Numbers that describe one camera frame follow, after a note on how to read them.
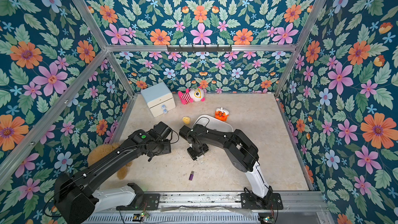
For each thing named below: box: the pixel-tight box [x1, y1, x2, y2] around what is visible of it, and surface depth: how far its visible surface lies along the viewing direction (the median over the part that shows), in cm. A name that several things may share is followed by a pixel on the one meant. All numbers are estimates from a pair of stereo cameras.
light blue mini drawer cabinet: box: [140, 81, 177, 118], surface depth 103 cm
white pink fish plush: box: [177, 86, 208, 105], surface depth 113 cm
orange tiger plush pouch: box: [214, 106, 230, 122], surface depth 103 cm
